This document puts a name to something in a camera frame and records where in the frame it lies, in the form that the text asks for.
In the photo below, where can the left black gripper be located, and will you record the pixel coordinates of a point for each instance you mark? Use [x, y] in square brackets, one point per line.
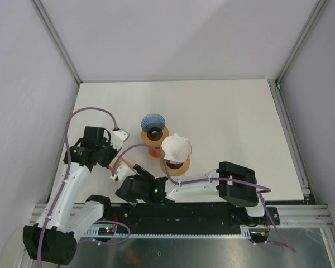
[106, 163]

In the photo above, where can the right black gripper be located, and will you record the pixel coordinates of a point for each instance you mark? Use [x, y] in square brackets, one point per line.
[144, 174]

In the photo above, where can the coffee filter pack orange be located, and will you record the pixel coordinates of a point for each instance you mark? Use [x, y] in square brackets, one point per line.
[115, 162]

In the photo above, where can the orange glass carafe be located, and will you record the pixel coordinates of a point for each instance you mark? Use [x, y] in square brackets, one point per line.
[156, 152]

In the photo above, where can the white paper coffee filter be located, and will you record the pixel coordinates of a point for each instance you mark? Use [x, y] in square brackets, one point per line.
[176, 148]

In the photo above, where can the blue glass dripper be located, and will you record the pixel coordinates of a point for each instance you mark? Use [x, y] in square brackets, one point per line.
[153, 123]

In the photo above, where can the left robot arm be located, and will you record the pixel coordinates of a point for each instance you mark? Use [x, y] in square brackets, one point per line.
[55, 235]

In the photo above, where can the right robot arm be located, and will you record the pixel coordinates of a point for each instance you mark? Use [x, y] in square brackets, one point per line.
[230, 182]

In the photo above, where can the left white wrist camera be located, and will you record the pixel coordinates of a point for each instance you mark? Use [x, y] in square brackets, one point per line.
[118, 137]

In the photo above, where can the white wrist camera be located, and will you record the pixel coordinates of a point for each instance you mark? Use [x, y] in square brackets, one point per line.
[118, 137]
[123, 171]

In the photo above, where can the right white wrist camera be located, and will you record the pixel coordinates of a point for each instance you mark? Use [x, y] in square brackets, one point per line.
[123, 171]

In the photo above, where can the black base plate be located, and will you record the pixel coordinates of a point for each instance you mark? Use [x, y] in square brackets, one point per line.
[186, 216]

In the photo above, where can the grey cable duct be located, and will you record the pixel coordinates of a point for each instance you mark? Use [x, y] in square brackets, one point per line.
[102, 231]

